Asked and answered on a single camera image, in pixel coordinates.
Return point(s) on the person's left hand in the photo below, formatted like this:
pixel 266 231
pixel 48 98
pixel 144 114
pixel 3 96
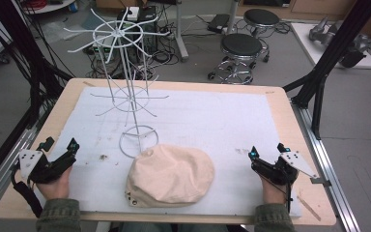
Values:
pixel 58 187

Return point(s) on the white foam mat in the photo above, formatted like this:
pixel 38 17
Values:
pixel 206 135

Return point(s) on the grey metal desk leg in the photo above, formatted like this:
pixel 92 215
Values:
pixel 181 35

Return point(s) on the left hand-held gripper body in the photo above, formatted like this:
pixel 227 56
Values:
pixel 53 167

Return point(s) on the black metal frame post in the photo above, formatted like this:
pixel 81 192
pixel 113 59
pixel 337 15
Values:
pixel 331 54
pixel 22 48

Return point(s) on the black computer tower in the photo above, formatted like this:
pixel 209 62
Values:
pixel 141 32

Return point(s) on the black round stool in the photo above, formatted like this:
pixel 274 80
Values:
pixel 241 46
pixel 261 16

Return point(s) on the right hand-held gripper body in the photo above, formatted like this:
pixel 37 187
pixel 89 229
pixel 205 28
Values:
pixel 280 169

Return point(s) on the white floor board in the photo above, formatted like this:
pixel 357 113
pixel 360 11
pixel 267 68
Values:
pixel 306 42

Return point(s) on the beige cloth hat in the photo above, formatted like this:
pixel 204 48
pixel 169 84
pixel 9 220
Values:
pixel 170 175

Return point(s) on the thin wooden stick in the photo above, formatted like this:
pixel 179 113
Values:
pixel 309 208

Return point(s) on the black power adapter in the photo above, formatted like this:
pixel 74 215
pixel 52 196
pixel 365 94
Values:
pixel 218 23

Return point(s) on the aluminium side rail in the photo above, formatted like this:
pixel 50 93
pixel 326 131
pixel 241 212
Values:
pixel 328 161
pixel 3 170

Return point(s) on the person's right hand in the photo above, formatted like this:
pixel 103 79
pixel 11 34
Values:
pixel 272 193

